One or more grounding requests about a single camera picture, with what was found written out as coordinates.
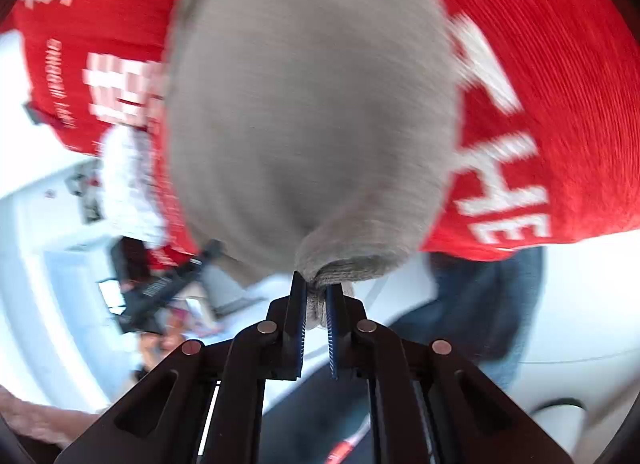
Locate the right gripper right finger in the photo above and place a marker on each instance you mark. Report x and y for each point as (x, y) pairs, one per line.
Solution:
(428, 404)

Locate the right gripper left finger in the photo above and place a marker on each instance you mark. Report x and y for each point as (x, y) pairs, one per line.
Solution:
(202, 403)

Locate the grey knit sweater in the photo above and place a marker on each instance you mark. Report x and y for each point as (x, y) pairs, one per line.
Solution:
(314, 136)

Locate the white floral quilt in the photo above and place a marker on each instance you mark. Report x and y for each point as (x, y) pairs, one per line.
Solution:
(129, 200)

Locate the blue jeans leg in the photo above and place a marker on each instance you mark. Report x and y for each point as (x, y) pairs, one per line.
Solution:
(485, 309)

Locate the red blanket white print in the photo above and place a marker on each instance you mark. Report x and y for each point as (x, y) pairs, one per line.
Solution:
(548, 146)

